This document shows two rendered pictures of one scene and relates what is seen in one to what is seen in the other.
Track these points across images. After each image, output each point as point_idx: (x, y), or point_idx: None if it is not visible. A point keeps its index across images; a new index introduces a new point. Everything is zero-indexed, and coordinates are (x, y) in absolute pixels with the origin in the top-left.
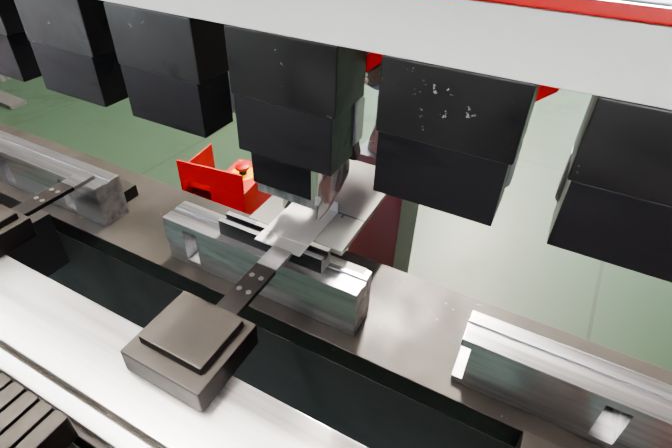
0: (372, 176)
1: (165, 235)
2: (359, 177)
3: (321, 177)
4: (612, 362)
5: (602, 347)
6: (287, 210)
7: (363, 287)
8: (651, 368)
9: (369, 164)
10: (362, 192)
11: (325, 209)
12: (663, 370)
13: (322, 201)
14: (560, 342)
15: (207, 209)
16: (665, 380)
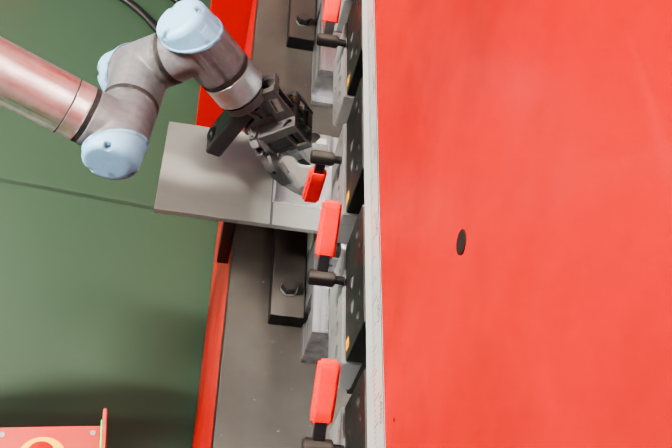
0: (190, 145)
1: (312, 395)
2: (199, 156)
3: (219, 191)
4: (270, 22)
5: (258, 25)
6: (298, 201)
7: (337, 138)
8: (263, 4)
9: (164, 153)
10: (228, 148)
11: (304, 152)
12: None
13: (300, 152)
14: (267, 47)
15: (314, 298)
16: None
